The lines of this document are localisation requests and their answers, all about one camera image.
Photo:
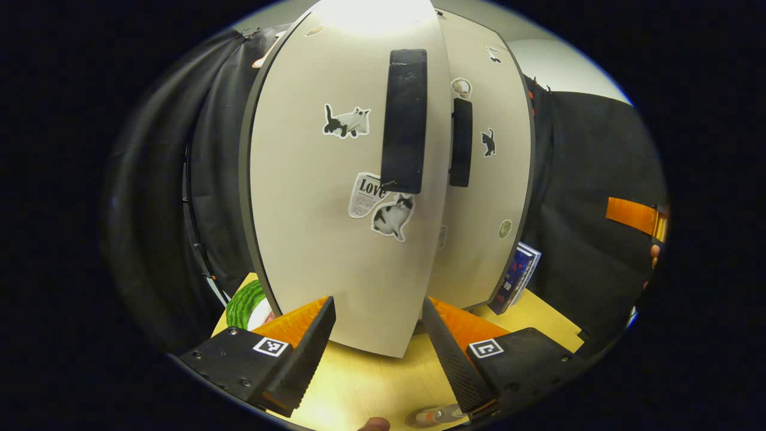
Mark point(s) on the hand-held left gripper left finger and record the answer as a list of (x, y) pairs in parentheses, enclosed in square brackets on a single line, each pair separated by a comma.
[(311, 353)]

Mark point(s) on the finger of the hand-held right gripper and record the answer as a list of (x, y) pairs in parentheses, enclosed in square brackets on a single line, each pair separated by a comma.
[(631, 214)]

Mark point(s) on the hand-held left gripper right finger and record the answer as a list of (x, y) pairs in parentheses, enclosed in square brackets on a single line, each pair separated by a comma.
[(452, 359)]

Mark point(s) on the clear bottle with pink label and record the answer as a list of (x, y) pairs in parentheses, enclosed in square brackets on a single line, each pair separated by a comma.
[(455, 412)]

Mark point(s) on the white cabinet door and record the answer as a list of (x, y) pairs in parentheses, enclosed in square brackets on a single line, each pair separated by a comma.
[(311, 239), (479, 209)]

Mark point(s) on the black backdrop cloth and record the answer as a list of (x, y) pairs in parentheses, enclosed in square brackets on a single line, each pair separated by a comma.
[(155, 209), (586, 167)]

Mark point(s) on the green tape roll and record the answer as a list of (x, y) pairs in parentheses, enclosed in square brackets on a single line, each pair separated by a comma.
[(239, 302)]

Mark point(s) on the dark blue book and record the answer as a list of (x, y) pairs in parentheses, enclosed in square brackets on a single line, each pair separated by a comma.
[(508, 281)]

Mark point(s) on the light blue book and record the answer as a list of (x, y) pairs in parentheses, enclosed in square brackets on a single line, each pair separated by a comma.
[(535, 260)]

